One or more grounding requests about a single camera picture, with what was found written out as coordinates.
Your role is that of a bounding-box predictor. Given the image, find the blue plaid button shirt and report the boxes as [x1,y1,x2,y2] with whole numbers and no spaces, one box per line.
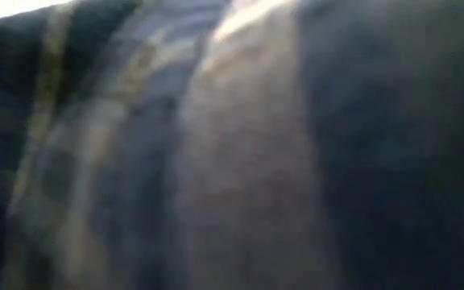
[0,0,464,290]

